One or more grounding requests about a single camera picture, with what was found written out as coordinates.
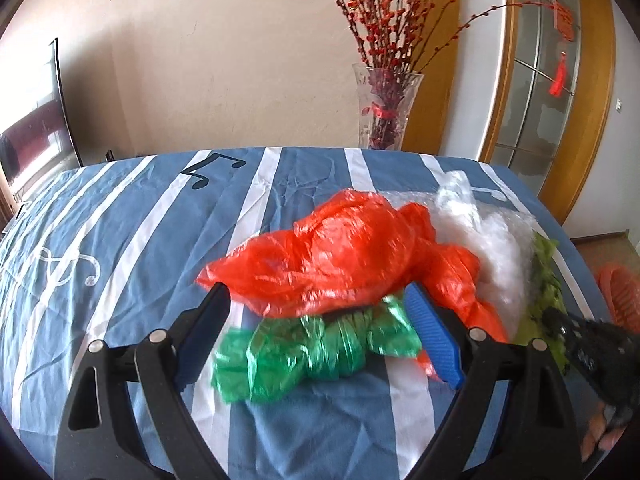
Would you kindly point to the red plastic waste basket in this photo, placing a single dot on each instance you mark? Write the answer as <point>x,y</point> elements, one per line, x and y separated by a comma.
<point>625,295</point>

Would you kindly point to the yellow-green plastic bag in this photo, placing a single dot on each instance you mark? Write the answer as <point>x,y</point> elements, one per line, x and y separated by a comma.
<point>542,280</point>

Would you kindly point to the blue striped tablecloth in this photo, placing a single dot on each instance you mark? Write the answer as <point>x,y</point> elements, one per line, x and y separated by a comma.
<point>150,260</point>

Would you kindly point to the frosted glass panel door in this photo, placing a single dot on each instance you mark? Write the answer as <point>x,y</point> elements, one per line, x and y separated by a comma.
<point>540,110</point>

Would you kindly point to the wooden door post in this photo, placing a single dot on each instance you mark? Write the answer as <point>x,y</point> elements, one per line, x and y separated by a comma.
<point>440,110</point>

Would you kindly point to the clear glass vase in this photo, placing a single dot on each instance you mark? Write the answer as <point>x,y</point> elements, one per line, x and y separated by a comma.
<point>385,110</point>

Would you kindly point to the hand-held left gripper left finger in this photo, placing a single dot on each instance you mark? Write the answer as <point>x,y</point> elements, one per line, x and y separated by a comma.
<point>200,345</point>

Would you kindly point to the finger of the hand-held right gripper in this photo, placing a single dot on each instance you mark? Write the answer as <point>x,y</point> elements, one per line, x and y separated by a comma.
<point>560,324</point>

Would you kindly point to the red bin liner bag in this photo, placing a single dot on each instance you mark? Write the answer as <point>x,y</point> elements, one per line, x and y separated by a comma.
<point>605,285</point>

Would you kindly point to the red hanging tassel ornament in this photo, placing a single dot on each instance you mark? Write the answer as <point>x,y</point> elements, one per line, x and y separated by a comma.
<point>565,25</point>

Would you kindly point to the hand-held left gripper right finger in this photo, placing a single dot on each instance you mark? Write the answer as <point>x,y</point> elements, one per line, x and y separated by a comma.
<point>430,335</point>

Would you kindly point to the wooden door frame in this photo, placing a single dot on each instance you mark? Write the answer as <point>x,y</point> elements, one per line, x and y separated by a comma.
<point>597,110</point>

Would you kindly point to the red plastic bag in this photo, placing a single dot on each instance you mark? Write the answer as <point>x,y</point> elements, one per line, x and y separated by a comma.
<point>340,260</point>

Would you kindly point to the clear crinkled plastic bag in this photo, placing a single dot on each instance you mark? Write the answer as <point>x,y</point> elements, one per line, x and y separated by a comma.
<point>490,245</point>

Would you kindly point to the glass vase with red branches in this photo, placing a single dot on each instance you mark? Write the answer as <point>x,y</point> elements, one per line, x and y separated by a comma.
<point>380,20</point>

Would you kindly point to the green plastic bag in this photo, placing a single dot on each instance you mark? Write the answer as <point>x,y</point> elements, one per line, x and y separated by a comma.
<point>300,355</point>

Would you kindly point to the black flat television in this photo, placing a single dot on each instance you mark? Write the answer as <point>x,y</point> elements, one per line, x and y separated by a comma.
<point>40,135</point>

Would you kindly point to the person's right hand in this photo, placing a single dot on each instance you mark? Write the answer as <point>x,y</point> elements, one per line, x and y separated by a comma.
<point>600,435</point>

